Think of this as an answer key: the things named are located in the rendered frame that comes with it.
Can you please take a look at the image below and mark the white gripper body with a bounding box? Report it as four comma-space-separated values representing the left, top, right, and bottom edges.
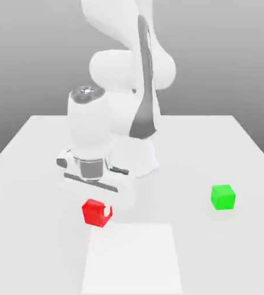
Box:
58, 171, 137, 210

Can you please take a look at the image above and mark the small red cube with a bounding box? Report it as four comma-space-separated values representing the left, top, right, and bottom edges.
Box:
81, 198, 114, 228

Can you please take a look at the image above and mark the small green cube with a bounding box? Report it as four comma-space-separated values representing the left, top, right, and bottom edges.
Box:
210, 184, 236, 211

